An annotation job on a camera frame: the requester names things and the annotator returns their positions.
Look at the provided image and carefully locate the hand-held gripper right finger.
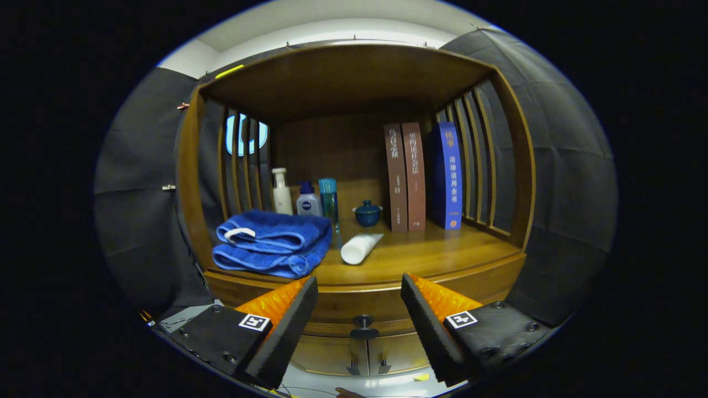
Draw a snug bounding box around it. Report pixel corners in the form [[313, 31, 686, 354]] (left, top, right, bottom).
[[400, 273, 554, 387]]

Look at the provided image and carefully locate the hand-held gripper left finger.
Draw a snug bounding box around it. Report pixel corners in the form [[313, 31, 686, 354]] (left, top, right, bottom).
[[159, 276, 320, 389]]

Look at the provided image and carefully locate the wooden drawer with black knob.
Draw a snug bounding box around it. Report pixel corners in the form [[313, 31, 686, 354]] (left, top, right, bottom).
[[205, 254, 527, 341]]

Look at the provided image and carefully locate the white and green tube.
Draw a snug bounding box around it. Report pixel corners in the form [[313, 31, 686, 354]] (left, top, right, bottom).
[[340, 233, 384, 265]]

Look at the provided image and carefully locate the wooden cabinet door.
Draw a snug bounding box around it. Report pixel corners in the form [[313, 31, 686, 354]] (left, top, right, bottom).
[[365, 334, 432, 375], [290, 336, 368, 376]]

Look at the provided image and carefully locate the wooden countertop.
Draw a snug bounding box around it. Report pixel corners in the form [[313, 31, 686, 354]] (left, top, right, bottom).
[[205, 213, 526, 291]]

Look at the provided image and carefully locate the wooden cabinet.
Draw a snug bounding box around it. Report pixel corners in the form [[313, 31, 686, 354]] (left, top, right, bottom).
[[176, 43, 537, 378]]

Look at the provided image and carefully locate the blue folded towel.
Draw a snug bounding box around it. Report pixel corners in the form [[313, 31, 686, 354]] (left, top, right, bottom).
[[212, 209, 333, 279]]

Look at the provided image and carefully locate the white lotion bottle blue cap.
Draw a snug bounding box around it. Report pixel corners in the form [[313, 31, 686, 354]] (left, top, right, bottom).
[[296, 181, 323, 217]]

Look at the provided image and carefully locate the blue lidded teacup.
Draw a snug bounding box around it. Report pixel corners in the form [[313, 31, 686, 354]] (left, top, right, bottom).
[[352, 200, 383, 228]]

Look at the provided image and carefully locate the white pump bottle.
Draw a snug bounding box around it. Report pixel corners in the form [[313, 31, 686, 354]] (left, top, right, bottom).
[[271, 167, 294, 216]]

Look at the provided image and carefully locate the clear teal bottle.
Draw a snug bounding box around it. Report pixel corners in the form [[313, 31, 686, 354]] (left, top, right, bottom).
[[319, 177, 339, 233]]

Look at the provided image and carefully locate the light brown book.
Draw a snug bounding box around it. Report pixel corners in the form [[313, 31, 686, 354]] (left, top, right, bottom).
[[402, 122, 426, 231]]

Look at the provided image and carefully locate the blue book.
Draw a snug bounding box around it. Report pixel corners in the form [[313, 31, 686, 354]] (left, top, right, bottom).
[[431, 122, 463, 231]]

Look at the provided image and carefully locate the dark brown book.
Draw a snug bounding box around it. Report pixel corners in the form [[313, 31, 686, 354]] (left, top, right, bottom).
[[383, 123, 409, 232]]

